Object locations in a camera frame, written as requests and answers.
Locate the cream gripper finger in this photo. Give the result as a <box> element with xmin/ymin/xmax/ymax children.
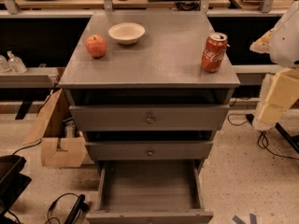
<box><xmin>249</xmin><ymin>30</ymin><xmax>272</xmax><ymax>53</ymax></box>
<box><xmin>252</xmin><ymin>68</ymin><xmax>299</xmax><ymax>131</ymax></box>

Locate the red coke can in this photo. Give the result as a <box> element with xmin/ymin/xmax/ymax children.
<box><xmin>201</xmin><ymin>33</ymin><xmax>227</xmax><ymax>73</ymax></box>

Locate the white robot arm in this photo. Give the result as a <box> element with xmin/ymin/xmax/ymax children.
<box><xmin>249</xmin><ymin>1</ymin><xmax>299</xmax><ymax>131</ymax></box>

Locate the grey drawer cabinet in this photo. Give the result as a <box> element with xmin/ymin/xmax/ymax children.
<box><xmin>58</xmin><ymin>9</ymin><xmax>241</xmax><ymax>224</ymax></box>

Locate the grey top drawer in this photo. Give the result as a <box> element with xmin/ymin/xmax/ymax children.
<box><xmin>69</xmin><ymin>105</ymin><xmax>229</xmax><ymax>132</ymax></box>

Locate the grey middle drawer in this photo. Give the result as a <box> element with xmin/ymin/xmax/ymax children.
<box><xmin>86</xmin><ymin>141</ymin><xmax>213</xmax><ymax>161</ymax></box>

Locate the grey open bottom drawer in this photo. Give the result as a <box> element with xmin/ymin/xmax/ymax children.
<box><xmin>86</xmin><ymin>160</ymin><xmax>213</xmax><ymax>224</ymax></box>

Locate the black metal stand leg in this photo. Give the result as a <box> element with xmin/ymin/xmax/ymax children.
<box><xmin>275</xmin><ymin>123</ymin><xmax>299</xmax><ymax>154</ymax></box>

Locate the white bowl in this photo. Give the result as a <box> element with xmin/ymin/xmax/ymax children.
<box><xmin>108</xmin><ymin>22</ymin><xmax>145</xmax><ymax>45</ymax></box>

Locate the red apple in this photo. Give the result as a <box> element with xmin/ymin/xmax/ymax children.
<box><xmin>85</xmin><ymin>35</ymin><xmax>107</xmax><ymax>58</ymax></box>

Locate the brown cardboard box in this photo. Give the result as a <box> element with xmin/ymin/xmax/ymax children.
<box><xmin>22</xmin><ymin>89</ymin><xmax>87</xmax><ymax>168</ymax></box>

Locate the clear sanitizer bottle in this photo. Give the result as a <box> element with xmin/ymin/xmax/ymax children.
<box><xmin>7</xmin><ymin>51</ymin><xmax>27</xmax><ymax>74</ymax></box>

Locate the clear plastic bottle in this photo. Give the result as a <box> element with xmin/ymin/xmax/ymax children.
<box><xmin>0</xmin><ymin>55</ymin><xmax>10</xmax><ymax>73</ymax></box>

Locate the black chair base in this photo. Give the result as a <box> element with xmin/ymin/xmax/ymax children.
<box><xmin>0</xmin><ymin>155</ymin><xmax>32</xmax><ymax>224</ymax></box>

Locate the black floor cable right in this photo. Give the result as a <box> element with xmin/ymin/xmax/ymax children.
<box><xmin>226</xmin><ymin>111</ymin><xmax>299</xmax><ymax>161</ymax></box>

